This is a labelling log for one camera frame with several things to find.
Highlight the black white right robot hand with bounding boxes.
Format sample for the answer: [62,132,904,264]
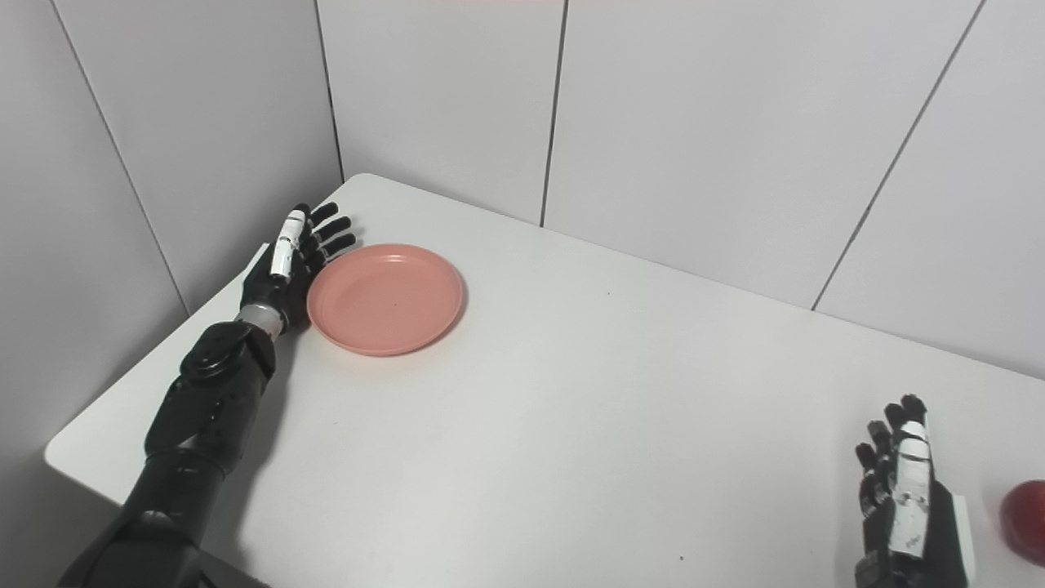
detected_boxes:
[854,394,976,588]

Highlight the red apple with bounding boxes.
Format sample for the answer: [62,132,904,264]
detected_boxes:
[999,480,1045,566]

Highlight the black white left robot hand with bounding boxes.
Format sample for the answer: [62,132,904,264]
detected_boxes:
[239,202,358,332]

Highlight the pink round plate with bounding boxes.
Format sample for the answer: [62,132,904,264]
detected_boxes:
[307,243,465,357]

